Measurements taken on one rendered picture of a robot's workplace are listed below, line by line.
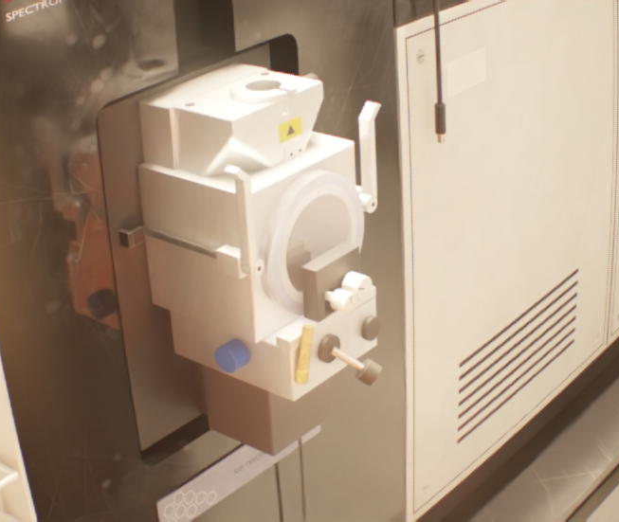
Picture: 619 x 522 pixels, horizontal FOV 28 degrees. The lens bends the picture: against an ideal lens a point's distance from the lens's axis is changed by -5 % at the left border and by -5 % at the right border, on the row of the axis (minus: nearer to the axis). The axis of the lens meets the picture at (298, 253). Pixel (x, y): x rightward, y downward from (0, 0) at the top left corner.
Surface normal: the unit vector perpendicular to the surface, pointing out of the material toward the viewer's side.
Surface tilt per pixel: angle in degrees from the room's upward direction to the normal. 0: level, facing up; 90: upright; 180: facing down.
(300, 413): 90
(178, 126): 90
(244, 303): 90
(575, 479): 0
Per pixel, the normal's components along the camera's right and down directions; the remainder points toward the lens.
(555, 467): -0.06, -0.90
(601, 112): 0.77, 0.24
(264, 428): -0.64, 0.36
